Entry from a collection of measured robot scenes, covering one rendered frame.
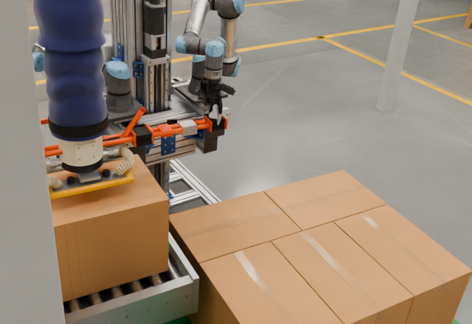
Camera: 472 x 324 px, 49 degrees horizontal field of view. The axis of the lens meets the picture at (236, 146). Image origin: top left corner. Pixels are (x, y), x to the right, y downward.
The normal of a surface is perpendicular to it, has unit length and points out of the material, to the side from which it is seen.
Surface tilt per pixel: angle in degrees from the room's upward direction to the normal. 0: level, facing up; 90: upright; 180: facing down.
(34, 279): 90
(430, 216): 0
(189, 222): 0
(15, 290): 90
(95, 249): 90
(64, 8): 76
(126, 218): 90
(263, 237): 0
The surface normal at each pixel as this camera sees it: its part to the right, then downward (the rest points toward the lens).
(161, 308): 0.48, 0.47
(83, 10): 0.60, 0.20
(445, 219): 0.07, -0.87
